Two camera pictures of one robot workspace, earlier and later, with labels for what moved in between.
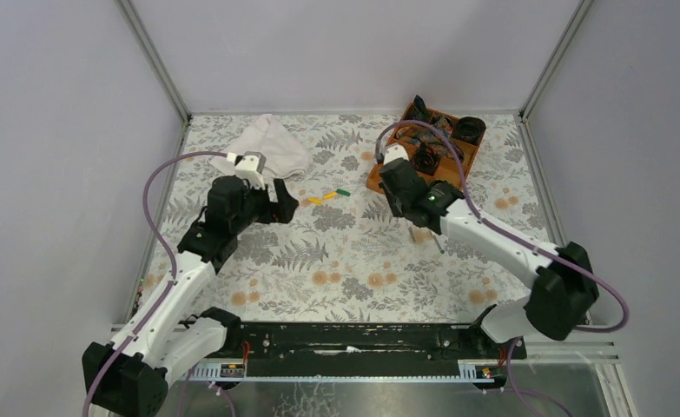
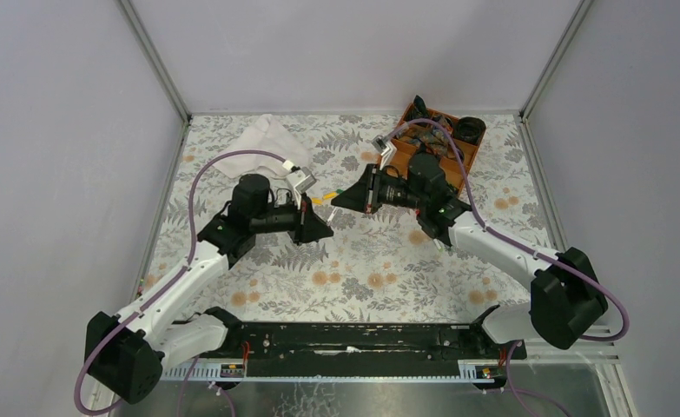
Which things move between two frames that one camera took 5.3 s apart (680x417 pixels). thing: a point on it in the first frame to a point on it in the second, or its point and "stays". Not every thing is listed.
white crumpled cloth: (285, 155) stays
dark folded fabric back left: (419, 110) stays
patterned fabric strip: (439, 136) stays
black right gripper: (395, 192) to (368, 189)
